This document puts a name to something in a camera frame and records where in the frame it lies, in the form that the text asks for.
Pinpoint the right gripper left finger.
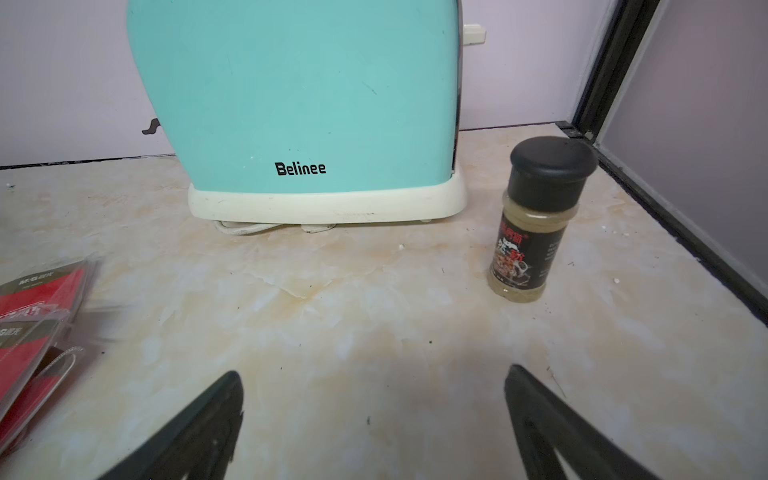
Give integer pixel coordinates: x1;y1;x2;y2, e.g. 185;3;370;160
101;371;244;479

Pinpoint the spice jar black lid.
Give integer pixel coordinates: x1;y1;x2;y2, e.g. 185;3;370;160
486;135;600;304

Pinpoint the red ruler set package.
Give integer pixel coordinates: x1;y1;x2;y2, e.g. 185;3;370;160
1;257;96;454

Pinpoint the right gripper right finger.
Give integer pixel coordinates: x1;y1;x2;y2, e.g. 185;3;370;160
504;364;656;479

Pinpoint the mint green toaster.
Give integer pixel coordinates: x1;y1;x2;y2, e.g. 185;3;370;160
126;0;468;231

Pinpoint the toaster white power cord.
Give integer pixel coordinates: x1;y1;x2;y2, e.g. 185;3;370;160
212;219;337;236

